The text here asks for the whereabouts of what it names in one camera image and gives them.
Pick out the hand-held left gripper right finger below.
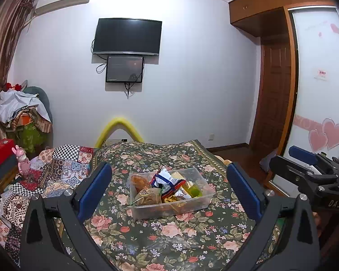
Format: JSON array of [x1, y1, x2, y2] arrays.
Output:
[[226, 162, 321, 271]]

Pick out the small wall monitor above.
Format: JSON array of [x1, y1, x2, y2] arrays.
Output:
[[106, 56, 145, 83]]

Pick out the pink heart stickers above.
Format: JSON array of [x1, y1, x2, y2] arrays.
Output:
[[308, 118, 339, 152]]

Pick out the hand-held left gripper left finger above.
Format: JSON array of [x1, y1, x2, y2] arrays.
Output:
[[19, 161, 113, 271]]

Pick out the wooden overhead cupboard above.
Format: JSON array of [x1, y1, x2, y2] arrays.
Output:
[[229, 0, 339, 37]]

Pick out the pile of mixed snack packets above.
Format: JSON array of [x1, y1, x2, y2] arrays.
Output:
[[130, 166, 212, 212]]

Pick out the yellow foam tube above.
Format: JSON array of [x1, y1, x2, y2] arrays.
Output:
[[94, 117, 144, 148]]

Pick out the striped brown curtain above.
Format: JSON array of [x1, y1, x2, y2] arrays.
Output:
[[0, 0, 37, 147]]

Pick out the pink rabbit toy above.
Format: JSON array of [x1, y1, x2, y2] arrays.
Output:
[[11, 145, 31, 178]]

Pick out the clear plastic container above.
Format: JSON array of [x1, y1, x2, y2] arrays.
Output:
[[128, 167, 217, 221]]

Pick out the white plastic bag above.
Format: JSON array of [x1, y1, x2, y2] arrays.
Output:
[[259, 147, 279, 173]]

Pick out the dark floral blanket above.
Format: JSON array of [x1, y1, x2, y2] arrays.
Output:
[[56, 139, 289, 271]]

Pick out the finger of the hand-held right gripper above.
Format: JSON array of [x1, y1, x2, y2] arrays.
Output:
[[289, 146, 333, 176], [269, 155, 317, 188]]

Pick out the pile of clothes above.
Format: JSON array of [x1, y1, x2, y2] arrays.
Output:
[[0, 89, 52, 153]]

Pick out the brown wooden door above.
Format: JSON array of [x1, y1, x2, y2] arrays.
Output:
[[249, 35, 296, 153]]

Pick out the white sliding wardrobe door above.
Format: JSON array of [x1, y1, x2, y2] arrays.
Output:
[[273, 6, 339, 198]]

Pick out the black wall television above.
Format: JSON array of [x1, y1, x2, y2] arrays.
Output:
[[92, 18, 162, 56]]

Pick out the grey box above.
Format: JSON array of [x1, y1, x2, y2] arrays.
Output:
[[0, 155, 21, 180]]

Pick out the patchwork printed blanket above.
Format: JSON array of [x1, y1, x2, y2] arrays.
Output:
[[0, 144, 99, 266]]

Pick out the white air conditioner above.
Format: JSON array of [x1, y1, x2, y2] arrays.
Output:
[[34, 0, 95, 15]]

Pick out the red box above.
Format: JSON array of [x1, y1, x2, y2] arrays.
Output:
[[0, 138, 16, 167]]

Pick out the grey chair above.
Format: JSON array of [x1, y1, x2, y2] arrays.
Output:
[[23, 86, 53, 130]]

